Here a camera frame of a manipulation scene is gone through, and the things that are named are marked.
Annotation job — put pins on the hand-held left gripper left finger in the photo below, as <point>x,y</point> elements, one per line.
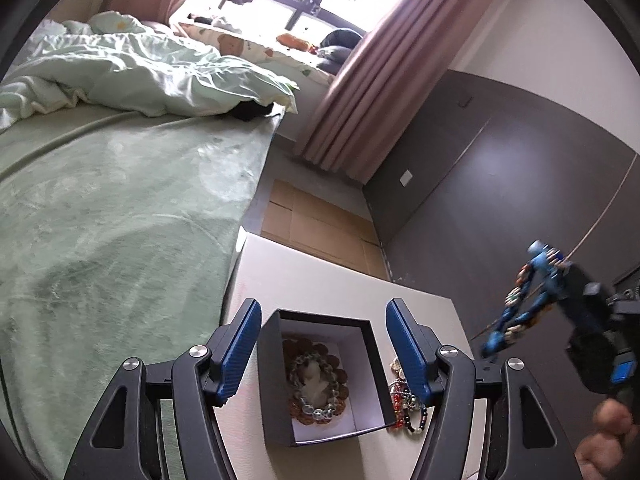
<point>240,350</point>

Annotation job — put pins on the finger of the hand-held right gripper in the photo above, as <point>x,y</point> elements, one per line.
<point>500,337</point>
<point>542,260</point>

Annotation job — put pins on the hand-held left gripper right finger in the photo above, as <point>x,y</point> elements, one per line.
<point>405,350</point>

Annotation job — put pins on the black jewelry box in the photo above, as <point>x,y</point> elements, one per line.
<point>272,360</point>

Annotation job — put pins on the person's right hand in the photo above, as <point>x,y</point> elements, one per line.
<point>610,417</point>

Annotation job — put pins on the white cube table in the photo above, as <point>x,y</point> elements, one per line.
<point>320,280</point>

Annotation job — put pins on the flattened cardboard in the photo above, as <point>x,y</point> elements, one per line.
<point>320,220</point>

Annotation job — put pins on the light green plush blanket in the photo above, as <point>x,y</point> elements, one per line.
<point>125,210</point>

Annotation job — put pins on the wide pink curtain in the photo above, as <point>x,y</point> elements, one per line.
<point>375,85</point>

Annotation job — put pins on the grey blue pillow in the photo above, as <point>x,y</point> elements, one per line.
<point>335,57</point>

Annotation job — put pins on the light green quilt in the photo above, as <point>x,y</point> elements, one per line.
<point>150,70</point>

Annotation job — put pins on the dark navy cushion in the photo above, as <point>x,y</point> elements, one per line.
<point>342,37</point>

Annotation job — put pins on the bear printed window cushion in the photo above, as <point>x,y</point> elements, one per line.
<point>235,45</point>

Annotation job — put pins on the orange plush toy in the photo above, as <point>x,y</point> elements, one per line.
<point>292,40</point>

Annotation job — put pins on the small white cloth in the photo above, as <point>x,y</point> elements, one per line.
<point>222,22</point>

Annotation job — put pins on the black framed window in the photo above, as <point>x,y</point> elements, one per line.
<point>300,7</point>

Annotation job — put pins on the white printed pillow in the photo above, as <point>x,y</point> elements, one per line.
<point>115,21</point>

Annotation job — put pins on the white wall socket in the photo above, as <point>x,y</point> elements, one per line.
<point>406,177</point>

